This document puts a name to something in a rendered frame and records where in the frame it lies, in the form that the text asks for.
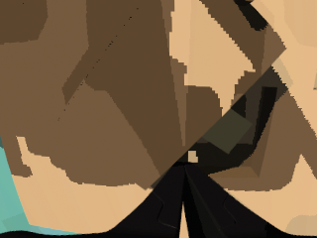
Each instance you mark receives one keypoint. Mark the tan block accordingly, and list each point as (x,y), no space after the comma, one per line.
(227,131)

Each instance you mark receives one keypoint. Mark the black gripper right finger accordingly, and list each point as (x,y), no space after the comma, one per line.
(211,212)

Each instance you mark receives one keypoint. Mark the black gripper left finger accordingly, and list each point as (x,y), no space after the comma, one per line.
(158,216)

